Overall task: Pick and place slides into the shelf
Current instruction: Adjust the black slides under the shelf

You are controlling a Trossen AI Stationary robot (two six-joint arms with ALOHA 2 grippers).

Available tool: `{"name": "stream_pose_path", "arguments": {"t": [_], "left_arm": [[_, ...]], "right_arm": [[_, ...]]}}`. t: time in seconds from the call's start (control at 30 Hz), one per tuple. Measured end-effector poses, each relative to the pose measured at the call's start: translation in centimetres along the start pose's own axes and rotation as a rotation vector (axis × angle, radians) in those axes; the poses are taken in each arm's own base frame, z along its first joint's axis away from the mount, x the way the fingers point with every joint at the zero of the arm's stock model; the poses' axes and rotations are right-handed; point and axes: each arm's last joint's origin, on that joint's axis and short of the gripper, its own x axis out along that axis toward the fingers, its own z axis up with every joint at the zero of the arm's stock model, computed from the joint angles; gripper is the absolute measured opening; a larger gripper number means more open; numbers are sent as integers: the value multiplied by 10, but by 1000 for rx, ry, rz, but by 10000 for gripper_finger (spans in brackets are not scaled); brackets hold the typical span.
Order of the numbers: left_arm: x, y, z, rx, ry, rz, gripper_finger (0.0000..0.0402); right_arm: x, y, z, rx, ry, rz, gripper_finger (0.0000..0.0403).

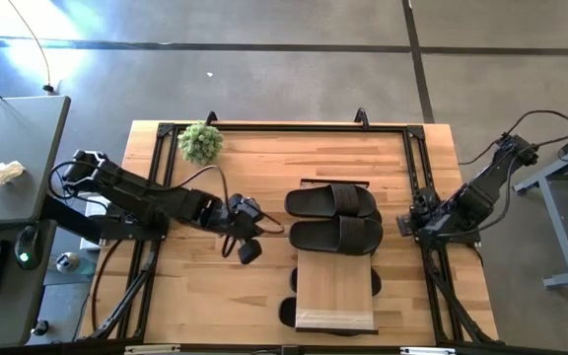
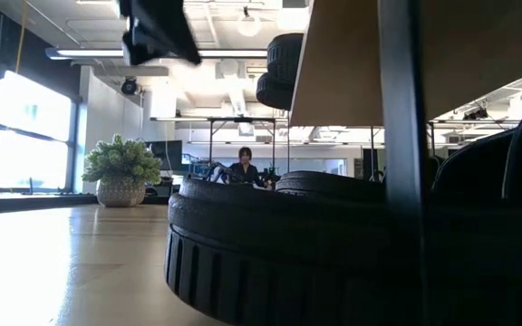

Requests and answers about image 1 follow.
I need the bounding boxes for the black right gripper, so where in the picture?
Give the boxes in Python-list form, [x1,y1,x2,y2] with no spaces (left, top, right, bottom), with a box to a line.
[394,190,444,239]

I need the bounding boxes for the green artificial ball plant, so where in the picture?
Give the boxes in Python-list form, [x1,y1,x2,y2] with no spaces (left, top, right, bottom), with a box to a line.
[177,121,226,167]

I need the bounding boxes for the white power box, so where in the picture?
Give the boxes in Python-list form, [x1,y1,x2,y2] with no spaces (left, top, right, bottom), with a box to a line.
[79,194,118,251]

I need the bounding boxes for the black desk foot bar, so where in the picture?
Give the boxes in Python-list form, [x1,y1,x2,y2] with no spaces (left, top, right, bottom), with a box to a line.
[40,193,106,247]

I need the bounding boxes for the silver round can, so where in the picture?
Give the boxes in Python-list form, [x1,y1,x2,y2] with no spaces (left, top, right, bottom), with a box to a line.
[55,250,99,277]

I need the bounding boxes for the black computer mouse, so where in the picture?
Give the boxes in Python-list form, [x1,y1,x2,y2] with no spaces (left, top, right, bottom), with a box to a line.
[14,224,44,271]

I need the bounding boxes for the light grey desk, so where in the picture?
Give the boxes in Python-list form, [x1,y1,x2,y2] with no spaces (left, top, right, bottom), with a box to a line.
[0,95,72,228]

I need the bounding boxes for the crumpled white paper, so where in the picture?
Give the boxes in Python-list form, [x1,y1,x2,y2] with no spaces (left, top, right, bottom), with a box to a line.
[0,160,27,191]

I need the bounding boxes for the dark grey desk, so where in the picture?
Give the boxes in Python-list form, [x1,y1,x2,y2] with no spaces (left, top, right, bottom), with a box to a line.
[0,219,59,350]

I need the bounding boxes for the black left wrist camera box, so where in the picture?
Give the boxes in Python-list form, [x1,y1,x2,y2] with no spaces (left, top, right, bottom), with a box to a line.
[237,238,264,266]

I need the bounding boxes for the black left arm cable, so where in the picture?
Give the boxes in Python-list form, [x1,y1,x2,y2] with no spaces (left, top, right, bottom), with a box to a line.
[163,165,285,258]

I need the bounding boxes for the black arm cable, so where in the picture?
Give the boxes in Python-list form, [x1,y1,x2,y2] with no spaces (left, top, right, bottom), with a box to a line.
[459,108,568,167]
[163,165,285,258]

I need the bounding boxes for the silver metal bracket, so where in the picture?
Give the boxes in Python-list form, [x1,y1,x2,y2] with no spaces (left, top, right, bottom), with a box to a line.
[124,343,182,354]
[399,346,457,355]

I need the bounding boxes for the grey metal table frame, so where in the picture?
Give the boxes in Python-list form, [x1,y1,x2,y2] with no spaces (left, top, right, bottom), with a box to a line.
[512,121,568,291]

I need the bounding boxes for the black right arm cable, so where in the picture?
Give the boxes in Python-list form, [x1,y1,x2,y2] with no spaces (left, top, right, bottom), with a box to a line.
[459,108,568,167]

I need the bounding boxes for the black floor cable with plug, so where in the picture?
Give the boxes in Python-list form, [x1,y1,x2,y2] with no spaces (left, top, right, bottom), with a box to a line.
[5,0,57,96]

